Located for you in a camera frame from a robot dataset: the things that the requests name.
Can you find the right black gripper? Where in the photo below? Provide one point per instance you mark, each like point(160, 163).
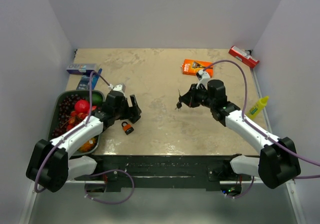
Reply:
point(189, 98)

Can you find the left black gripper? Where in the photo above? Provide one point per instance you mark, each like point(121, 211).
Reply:
point(132, 112)

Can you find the black key bunch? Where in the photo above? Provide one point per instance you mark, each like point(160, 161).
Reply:
point(179, 103)

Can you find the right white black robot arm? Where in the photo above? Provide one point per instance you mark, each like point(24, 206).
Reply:
point(276, 163)

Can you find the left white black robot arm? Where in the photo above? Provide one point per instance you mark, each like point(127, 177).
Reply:
point(51, 163)

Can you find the orange black padlock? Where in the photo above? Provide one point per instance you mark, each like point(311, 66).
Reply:
point(127, 128)

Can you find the orange razor box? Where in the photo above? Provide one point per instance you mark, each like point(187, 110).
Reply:
point(191, 67)

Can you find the green lime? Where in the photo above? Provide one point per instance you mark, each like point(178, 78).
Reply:
point(97, 99)

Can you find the red apple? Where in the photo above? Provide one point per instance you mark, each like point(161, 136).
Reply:
point(82, 106)

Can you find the orange toy pineapple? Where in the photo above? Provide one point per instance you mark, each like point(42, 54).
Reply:
point(89, 145)

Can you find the red cherries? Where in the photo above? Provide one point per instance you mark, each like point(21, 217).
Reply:
point(74, 119)

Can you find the yellow glue bottle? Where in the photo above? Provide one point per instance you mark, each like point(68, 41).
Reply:
point(257, 107)

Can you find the dark red grape bunch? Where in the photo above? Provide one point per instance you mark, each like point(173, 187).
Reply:
point(62, 111)

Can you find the white blue toothpaste box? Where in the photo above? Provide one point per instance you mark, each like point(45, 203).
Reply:
point(82, 69)

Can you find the red box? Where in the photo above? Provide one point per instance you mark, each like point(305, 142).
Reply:
point(243, 56)

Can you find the grey fruit tray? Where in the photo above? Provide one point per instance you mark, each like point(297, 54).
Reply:
point(84, 94)

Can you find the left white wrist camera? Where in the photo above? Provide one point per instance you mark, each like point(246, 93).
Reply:
point(119, 87)

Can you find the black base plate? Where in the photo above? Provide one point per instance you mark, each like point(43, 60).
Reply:
point(155, 171)

